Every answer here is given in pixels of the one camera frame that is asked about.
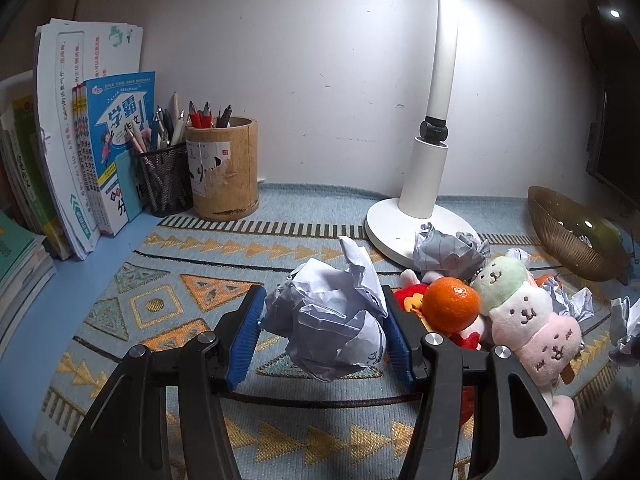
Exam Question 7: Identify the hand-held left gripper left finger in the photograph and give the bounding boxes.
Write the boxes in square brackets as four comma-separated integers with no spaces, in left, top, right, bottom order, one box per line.
[55,284,268,480]

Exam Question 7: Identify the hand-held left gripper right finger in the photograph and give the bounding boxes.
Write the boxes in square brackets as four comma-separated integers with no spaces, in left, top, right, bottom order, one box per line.
[381,285,583,480]

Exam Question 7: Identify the white bunny plush red hat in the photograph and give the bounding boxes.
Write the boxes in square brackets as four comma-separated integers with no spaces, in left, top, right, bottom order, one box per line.
[392,269,493,428]

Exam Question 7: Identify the large white paper ball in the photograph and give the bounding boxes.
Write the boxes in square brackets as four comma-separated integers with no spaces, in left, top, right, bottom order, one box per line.
[260,235,390,383]

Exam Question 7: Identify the three-bear skewer plush toy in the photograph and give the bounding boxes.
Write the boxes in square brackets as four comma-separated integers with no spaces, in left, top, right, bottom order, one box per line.
[470,255,585,446]

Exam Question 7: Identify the brown ribbed basket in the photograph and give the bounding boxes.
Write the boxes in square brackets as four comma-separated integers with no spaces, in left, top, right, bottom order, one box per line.
[527,186,628,281]

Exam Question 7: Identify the orange mandarin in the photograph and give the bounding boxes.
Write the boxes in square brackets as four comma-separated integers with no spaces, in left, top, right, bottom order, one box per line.
[424,276,482,335]

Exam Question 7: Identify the patterned blue table mat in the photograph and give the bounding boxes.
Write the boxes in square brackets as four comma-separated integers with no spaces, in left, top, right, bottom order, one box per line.
[32,182,640,480]

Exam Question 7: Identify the grey lined crumpled paper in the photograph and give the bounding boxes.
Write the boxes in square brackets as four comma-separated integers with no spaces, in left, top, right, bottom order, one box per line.
[412,222,493,281]

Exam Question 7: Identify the bamboo pen holder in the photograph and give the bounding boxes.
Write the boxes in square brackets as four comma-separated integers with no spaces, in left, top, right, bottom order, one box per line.
[185,116,260,221]

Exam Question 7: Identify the white desk lamp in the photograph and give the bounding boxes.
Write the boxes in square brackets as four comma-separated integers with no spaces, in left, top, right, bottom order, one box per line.
[364,0,481,268]

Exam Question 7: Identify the black mesh pen holder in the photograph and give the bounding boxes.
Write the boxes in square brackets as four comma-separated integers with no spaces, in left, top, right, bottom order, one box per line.
[132,141,194,217]

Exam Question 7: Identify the bunch of red black pens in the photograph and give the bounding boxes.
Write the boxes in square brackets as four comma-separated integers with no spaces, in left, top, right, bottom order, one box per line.
[187,100,233,129]

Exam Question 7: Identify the bunch of assorted pens pencils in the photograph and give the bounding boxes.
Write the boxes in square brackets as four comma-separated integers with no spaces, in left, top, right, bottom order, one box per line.
[125,91,188,153]

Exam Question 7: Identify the green round object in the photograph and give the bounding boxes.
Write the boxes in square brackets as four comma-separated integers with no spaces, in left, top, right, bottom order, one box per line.
[582,214,626,263]

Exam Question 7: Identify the flat stack of books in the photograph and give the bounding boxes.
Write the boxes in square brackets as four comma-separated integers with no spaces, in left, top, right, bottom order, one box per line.
[0,210,58,351]

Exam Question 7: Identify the blue book set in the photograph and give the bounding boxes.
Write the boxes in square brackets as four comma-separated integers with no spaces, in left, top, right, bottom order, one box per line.
[72,71,156,237]

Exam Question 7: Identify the row of green books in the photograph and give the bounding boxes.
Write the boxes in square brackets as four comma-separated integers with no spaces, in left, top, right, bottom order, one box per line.
[0,72,61,261]

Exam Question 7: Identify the stack of white workbooks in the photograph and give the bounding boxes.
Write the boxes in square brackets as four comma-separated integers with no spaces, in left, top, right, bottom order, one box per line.
[34,19,145,261]

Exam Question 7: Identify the black monitor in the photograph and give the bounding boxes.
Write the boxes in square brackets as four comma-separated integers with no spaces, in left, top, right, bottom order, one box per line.
[580,0,640,206]

